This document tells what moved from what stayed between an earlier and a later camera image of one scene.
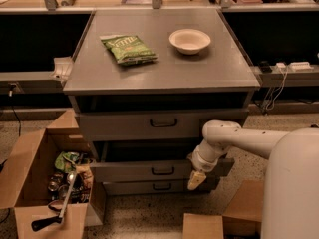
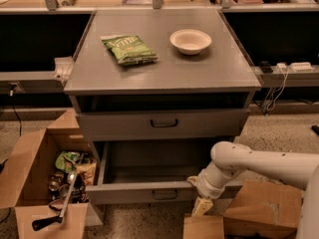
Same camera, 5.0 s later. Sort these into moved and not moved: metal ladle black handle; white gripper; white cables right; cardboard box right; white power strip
Moved: white gripper
Not moved: cardboard box right; white power strip; white cables right; metal ladle black handle
